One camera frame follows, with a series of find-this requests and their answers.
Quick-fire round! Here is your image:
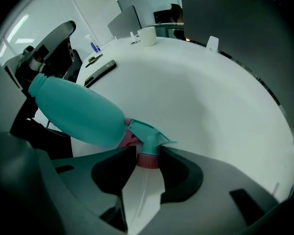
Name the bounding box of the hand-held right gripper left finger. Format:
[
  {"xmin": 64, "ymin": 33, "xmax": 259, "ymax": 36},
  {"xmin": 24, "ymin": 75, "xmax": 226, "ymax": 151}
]
[{"xmin": 34, "ymin": 145, "xmax": 138, "ymax": 234}]

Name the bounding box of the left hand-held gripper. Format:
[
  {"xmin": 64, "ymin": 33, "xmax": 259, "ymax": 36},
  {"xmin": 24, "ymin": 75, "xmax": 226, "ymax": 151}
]
[{"xmin": 3, "ymin": 20, "xmax": 76, "ymax": 95}]

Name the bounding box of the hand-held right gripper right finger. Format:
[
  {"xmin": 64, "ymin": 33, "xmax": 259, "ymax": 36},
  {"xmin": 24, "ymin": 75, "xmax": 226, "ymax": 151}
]
[{"xmin": 137, "ymin": 145, "xmax": 281, "ymax": 235}]

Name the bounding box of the teal spray bottle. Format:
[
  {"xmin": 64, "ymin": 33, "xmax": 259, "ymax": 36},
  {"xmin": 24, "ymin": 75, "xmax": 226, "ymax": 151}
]
[{"xmin": 28, "ymin": 72, "xmax": 127, "ymax": 147}]

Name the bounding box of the clear bottle blue label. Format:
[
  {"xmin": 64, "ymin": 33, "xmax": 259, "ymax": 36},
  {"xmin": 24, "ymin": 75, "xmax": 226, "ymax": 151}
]
[{"xmin": 84, "ymin": 34, "xmax": 101, "ymax": 52}]

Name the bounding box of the black smartphone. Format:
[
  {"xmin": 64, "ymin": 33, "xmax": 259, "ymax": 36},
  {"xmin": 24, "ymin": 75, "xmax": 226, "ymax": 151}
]
[{"xmin": 84, "ymin": 59, "xmax": 117, "ymax": 88}]

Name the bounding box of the person's black clothing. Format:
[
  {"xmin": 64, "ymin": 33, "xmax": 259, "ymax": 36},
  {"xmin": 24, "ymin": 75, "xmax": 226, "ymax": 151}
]
[{"xmin": 9, "ymin": 96, "xmax": 73, "ymax": 160}]

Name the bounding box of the black desk screen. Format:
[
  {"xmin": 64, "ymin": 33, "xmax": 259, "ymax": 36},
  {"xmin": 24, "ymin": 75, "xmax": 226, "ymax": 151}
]
[{"xmin": 153, "ymin": 8, "xmax": 185, "ymax": 24}]

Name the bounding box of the black hat-shaped object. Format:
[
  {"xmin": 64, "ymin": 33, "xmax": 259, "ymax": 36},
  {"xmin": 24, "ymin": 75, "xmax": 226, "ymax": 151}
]
[{"xmin": 170, "ymin": 3, "xmax": 184, "ymax": 22}]

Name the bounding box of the long grey desk divider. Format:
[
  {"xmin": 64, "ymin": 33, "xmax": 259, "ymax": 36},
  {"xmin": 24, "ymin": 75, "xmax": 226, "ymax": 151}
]
[{"xmin": 179, "ymin": 0, "xmax": 294, "ymax": 143}]

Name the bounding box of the black metal bracket tool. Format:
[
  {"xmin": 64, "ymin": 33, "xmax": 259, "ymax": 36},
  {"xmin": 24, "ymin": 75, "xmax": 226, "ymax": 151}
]
[{"xmin": 85, "ymin": 53, "xmax": 103, "ymax": 69}]

